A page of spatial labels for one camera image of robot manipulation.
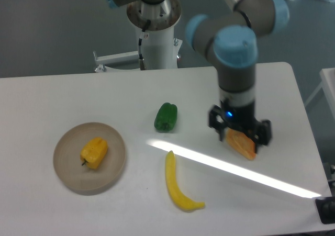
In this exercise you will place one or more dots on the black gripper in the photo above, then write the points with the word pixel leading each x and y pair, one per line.
pixel 240 119

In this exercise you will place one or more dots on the yellow bell pepper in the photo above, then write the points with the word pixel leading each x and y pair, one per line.
pixel 94 152

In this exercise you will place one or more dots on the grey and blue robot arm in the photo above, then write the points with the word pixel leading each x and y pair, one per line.
pixel 228 43

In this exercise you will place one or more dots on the orange pepper slice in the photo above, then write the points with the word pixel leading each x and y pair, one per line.
pixel 241 144

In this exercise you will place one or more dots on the green bell pepper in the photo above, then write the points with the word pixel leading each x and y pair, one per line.
pixel 166 118

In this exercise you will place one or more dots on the long yellow chili pepper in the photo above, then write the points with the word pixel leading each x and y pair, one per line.
pixel 182 201

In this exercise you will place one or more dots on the beige round plate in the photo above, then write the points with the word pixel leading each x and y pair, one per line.
pixel 81 179

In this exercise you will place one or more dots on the black device at table edge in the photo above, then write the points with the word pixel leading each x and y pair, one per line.
pixel 325 207

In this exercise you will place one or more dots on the white pedestal base bracket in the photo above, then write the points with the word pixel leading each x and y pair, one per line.
pixel 116 62

